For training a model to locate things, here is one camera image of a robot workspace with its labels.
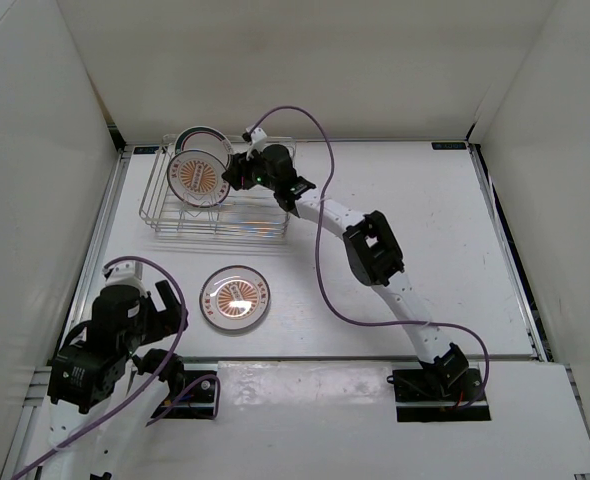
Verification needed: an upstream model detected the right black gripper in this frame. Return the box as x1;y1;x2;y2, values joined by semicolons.
222;144;280;192

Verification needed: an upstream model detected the orange sunburst plate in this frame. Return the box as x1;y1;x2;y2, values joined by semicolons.
166;149;230;209
199;265;271;334

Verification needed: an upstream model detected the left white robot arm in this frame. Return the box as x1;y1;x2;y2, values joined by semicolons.
36;270;188;479

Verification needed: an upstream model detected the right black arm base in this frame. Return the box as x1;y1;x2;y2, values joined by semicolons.
386;368;491;423

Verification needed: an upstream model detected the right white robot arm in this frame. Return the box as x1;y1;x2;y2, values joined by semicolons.
222;144;469;400

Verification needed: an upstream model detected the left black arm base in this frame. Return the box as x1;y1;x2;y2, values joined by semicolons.
150;364;219;420

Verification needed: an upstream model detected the rear green rimmed plate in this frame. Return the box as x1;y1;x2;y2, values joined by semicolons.
174;126;234;167

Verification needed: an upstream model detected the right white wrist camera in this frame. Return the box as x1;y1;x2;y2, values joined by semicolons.
242;127;268;161

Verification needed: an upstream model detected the wire dish rack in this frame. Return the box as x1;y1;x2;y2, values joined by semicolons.
132;134;289;241

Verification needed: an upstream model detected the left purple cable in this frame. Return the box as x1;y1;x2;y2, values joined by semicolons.
9;256;221;480

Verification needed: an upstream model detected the purple cable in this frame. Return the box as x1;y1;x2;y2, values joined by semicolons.
9;256;221;480
247;105;491;412

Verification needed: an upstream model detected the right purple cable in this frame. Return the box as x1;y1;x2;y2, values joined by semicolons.
247;105;491;412

